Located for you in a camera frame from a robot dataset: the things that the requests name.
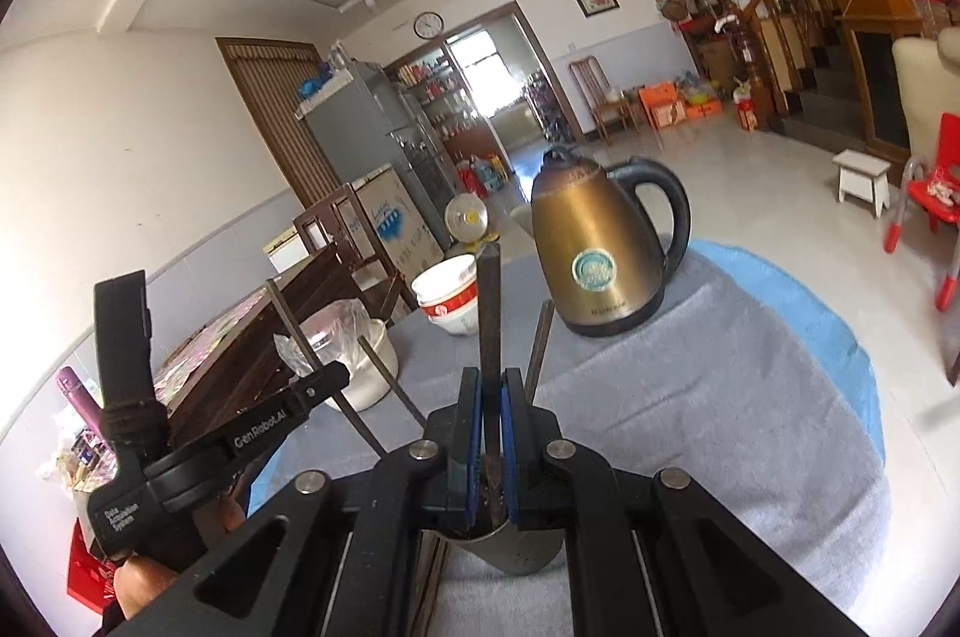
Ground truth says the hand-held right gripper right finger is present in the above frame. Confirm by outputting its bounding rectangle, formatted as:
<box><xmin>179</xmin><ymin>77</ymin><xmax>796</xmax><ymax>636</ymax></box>
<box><xmin>499</xmin><ymin>368</ymin><xmax>871</xmax><ymax>637</ymax></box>

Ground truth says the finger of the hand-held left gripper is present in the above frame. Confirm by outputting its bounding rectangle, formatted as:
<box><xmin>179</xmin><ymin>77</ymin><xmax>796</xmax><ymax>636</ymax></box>
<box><xmin>276</xmin><ymin>359</ymin><xmax>353</xmax><ymax>420</ymax></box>

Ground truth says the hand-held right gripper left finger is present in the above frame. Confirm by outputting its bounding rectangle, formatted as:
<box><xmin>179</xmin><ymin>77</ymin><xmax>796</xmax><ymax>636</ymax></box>
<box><xmin>97</xmin><ymin>368</ymin><xmax>482</xmax><ymax>637</ymax></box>

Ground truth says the dark metal chopstick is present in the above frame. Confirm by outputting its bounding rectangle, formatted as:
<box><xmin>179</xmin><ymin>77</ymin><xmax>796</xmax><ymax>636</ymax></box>
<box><xmin>478</xmin><ymin>243</ymin><xmax>505</xmax><ymax>533</ymax></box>
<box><xmin>266</xmin><ymin>279</ymin><xmax>389</xmax><ymax>458</ymax></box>
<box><xmin>356</xmin><ymin>335</ymin><xmax>430</xmax><ymax>431</ymax></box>
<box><xmin>523</xmin><ymin>299</ymin><xmax>555</xmax><ymax>407</ymax></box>

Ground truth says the steel utensil holder cup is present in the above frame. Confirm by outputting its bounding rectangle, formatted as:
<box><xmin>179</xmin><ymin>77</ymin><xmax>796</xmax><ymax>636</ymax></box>
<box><xmin>416</xmin><ymin>517</ymin><xmax>565</xmax><ymax>576</ymax></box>

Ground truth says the person's left hand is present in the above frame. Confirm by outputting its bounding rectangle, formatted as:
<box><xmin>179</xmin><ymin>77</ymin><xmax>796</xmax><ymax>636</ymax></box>
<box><xmin>112</xmin><ymin>481</ymin><xmax>248</xmax><ymax>619</ymax></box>

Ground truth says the steel pot in plastic bag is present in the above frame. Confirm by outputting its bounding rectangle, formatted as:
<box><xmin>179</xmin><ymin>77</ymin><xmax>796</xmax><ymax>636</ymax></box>
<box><xmin>273</xmin><ymin>299</ymin><xmax>377</xmax><ymax>377</ymax></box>

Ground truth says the white ceramic basin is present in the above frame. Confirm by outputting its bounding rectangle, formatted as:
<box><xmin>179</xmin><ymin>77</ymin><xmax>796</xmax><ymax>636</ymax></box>
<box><xmin>300</xmin><ymin>318</ymin><xmax>401</xmax><ymax>411</ymax></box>

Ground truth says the dark carved wooden bench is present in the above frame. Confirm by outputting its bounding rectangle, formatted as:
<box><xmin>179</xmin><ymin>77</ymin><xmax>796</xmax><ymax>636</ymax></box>
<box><xmin>154</xmin><ymin>242</ymin><xmax>362</xmax><ymax>452</ymax></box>

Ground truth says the pink patterned bench cover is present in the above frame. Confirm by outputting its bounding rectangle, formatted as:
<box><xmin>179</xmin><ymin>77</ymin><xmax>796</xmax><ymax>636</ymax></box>
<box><xmin>154</xmin><ymin>298</ymin><xmax>265</xmax><ymax>387</ymax></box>

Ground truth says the white bowl red band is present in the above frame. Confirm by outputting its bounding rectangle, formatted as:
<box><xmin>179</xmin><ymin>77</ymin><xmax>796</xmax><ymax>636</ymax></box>
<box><xmin>429</xmin><ymin>305</ymin><xmax>482</xmax><ymax>339</ymax></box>
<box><xmin>411</xmin><ymin>254</ymin><xmax>479</xmax><ymax>317</ymax></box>

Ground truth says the purple bottle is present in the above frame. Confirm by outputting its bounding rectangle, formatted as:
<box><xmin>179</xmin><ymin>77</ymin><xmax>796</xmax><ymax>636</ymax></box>
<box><xmin>55</xmin><ymin>366</ymin><xmax>104</xmax><ymax>433</ymax></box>

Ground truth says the white chest freezer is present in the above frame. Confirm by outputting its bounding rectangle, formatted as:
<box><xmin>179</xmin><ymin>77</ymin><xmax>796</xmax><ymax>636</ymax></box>
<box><xmin>262</xmin><ymin>234</ymin><xmax>310</xmax><ymax>276</ymax></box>

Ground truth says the dark wooden chair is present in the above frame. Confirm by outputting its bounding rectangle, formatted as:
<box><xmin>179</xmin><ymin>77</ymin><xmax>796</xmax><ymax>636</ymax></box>
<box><xmin>292</xmin><ymin>182</ymin><xmax>410</xmax><ymax>319</ymax></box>

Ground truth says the red box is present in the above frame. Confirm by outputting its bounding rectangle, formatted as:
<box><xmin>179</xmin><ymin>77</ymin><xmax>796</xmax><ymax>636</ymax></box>
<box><xmin>66</xmin><ymin>520</ymin><xmax>122</xmax><ymax>617</ymax></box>

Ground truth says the white box blue print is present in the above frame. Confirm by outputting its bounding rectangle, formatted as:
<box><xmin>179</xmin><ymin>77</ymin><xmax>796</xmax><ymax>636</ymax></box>
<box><xmin>352</xmin><ymin>164</ymin><xmax>445</xmax><ymax>282</ymax></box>

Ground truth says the grey table cloth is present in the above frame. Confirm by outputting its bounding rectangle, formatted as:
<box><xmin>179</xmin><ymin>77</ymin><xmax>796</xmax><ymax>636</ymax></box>
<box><xmin>247</xmin><ymin>245</ymin><xmax>893</xmax><ymax>637</ymax></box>

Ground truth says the small round electric fan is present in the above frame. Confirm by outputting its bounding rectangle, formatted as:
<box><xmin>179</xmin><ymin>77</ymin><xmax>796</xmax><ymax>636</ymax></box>
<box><xmin>444</xmin><ymin>191</ymin><xmax>494</xmax><ymax>250</ymax></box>

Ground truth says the gold electric kettle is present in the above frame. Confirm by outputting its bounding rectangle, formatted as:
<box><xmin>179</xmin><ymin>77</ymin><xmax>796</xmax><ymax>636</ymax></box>
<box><xmin>531</xmin><ymin>146</ymin><xmax>692</xmax><ymax>339</ymax></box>

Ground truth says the grey refrigerator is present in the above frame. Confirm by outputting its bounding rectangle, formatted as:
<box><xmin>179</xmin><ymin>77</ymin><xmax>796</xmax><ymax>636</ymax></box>
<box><xmin>295</xmin><ymin>59</ymin><xmax>445</xmax><ymax>233</ymax></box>

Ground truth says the slatted wooden door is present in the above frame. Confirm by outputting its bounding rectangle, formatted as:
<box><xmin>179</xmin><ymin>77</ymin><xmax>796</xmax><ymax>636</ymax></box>
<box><xmin>215</xmin><ymin>37</ymin><xmax>347</xmax><ymax>212</ymax></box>

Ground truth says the kitchen shelf with bottles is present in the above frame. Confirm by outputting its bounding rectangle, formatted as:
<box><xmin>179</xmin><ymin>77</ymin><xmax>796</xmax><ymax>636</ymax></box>
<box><xmin>396</xmin><ymin>58</ymin><xmax>467</xmax><ymax>145</ymax></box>

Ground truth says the blue table mat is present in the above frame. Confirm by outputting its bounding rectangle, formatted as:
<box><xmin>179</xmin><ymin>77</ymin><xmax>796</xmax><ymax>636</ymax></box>
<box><xmin>247</xmin><ymin>238</ymin><xmax>888</xmax><ymax>510</ymax></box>

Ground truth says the brown wooden chair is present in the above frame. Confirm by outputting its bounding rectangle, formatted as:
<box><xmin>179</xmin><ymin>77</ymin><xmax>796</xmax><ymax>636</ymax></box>
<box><xmin>568</xmin><ymin>55</ymin><xmax>640</xmax><ymax>145</ymax></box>

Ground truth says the orange box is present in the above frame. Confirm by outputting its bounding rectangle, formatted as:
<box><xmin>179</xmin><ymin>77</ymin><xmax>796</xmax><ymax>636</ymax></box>
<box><xmin>637</xmin><ymin>83</ymin><xmax>689</xmax><ymax>133</ymax></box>

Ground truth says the small white stool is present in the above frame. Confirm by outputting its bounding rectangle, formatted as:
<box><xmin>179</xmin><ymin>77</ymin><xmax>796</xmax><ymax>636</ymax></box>
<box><xmin>832</xmin><ymin>149</ymin><xmax>894</xmax><ymax>220</ymax></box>

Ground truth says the wooden staircase railing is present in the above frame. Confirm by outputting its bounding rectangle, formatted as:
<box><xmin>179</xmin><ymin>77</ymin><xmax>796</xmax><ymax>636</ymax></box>
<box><xmin>718</xmin><ymin>0</ymin><xmax>850</xmax><ymax>133</ymax></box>

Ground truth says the red plastic chair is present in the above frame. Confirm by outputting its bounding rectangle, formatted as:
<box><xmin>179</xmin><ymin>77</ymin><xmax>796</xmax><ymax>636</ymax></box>
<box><xmin>882</xmin><ymin>112</ymin><xmax>960</xmax><ymax>313</ymax></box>

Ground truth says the beige armchair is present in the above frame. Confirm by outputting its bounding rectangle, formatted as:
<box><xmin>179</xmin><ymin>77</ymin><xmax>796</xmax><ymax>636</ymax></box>
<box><xmin>892</xmin><ymin>28</ymin><xmax>960</xmax><ymax>155</ymax></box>

